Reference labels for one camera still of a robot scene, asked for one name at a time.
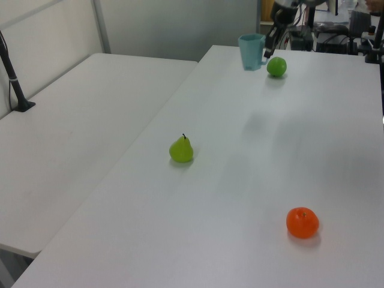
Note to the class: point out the grey partition panel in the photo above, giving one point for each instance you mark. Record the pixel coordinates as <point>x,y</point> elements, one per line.
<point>180,24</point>

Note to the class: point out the green toy apple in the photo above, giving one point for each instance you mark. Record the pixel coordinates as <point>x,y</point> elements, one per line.
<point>276,66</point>

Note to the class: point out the black vertical pole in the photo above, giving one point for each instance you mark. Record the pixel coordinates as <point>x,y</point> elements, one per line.
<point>311,16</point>

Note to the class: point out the black electronic equipment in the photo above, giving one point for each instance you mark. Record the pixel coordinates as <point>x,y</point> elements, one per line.
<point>330,42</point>

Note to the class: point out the orange toy tangerine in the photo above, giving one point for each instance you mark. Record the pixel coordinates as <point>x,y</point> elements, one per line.
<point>301,223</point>

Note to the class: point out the white partition frame post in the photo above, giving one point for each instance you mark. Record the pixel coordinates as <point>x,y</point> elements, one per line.
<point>100,27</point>

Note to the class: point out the green toy pear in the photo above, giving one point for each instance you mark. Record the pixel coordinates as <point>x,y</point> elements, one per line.
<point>181,151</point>

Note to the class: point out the light blue hexagonal mug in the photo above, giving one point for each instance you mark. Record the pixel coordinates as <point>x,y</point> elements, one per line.
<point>251,52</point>

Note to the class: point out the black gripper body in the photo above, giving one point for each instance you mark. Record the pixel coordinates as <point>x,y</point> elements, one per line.
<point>283,13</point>

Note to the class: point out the brown wooden board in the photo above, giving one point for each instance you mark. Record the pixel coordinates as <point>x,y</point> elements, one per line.
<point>267,10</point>

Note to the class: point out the black clamp stand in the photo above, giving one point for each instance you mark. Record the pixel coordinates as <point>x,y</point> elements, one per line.
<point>376,39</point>

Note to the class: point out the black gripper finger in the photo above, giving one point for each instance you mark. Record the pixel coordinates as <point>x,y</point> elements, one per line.
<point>277,36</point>
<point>269,42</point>

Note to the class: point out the black camera stand pole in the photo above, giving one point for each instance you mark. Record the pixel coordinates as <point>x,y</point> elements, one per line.
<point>13,81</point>

